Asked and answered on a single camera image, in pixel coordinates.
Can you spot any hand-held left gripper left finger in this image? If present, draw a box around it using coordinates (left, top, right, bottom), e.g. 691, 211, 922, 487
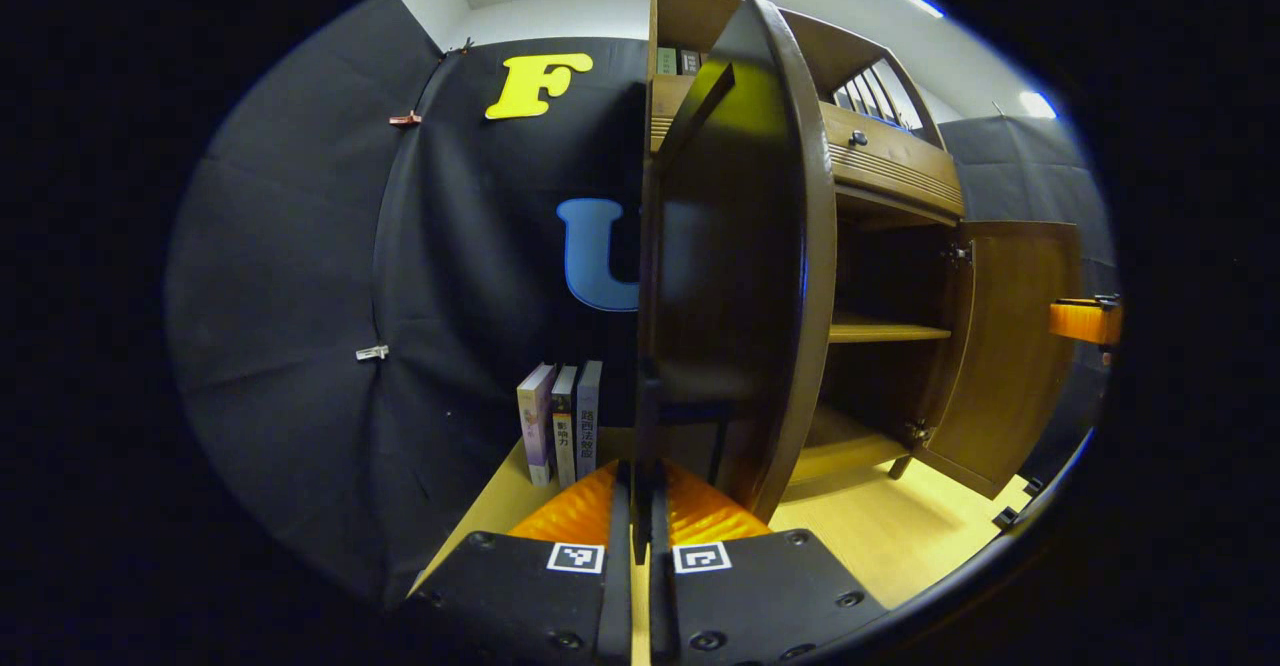
410, 461, 633, 666

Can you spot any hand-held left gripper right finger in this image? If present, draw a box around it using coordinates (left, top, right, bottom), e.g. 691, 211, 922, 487
650, 461, 891, 666

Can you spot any wooden cabinet door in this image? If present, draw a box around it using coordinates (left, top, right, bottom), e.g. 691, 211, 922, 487
915, 221, 1083, 500
635, 0, 839, 527

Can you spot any wooden double-door shoe cabinet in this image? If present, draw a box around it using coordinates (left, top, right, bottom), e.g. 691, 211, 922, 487
635, 0, 1083, 527

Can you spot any wooden inner cabinet shelf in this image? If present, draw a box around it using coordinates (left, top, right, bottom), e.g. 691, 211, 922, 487
828, 311, 953, 345

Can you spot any wooden cabinet drawer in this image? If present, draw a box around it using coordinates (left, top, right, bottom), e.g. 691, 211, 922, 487
650, 74, 966, 219

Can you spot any grey standing book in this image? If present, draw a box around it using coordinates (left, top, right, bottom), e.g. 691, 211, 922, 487
551, 365, 579, 490

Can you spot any blue-grey standing book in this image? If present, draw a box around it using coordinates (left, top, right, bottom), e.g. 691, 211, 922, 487
576, 360, 604, 480

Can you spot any black backdrop cloth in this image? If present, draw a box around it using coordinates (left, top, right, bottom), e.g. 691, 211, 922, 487
165, 0, 1116, 607

